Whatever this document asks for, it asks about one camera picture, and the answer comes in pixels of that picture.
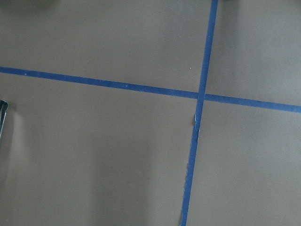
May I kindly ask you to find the steel ice scoop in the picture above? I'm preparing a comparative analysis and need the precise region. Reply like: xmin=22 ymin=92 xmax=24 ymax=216
xmin=0 ymin=100 xmax=8 ymax=136

